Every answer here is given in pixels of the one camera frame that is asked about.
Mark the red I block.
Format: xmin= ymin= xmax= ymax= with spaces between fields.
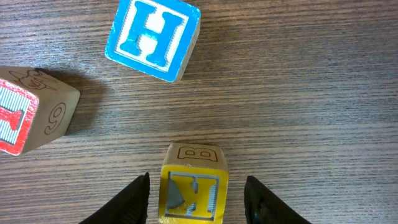
xmin=1 ymin=66 xmax=80 ymax=156

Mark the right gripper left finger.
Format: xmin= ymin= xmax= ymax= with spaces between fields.
xmin=80 ymin=172 xmax=150 ymax=224

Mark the blue H block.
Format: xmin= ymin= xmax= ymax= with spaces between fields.
xmin=104 ymin=0 xmax=201 ymax=82

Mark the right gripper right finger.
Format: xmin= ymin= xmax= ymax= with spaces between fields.
xmin=244 ymin=175 xmax=310 ymax=224

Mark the yellow top block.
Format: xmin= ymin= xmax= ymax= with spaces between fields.
xmin=158 ymin=142 xmax=229 ymax=224

